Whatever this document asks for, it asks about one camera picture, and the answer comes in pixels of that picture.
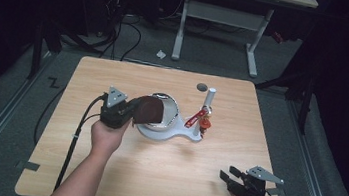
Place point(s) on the white paper scrap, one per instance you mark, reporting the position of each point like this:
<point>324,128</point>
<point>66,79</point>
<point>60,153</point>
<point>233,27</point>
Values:
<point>160,54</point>

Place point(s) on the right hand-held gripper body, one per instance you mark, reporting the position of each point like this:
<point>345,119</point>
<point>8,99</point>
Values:
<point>251,190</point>

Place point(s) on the dark metal stand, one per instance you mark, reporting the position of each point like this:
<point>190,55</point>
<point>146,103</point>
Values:
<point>305,104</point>
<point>36,54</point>

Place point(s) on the grey tape strip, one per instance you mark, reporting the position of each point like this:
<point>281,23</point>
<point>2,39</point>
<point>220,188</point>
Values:
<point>277,191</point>
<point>28,165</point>

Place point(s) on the person's left hand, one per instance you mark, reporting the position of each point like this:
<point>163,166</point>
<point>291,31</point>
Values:
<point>106,140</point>

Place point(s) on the brown soft pouch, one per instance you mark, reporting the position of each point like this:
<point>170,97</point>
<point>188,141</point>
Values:
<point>149,111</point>

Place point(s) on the small red object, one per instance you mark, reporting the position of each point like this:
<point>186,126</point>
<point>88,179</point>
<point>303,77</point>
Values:
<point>277,37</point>

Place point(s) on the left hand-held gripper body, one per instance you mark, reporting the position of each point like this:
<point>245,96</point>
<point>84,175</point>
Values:
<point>112,115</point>

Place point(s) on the white-legged desk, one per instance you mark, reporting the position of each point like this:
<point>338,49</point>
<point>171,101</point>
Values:
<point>223,15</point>

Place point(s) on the white stand with post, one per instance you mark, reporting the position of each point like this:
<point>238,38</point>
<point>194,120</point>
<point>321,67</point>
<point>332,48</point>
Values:
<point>171,134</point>

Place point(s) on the shiny metal bowl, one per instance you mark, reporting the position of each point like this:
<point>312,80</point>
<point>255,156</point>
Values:
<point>170,112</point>

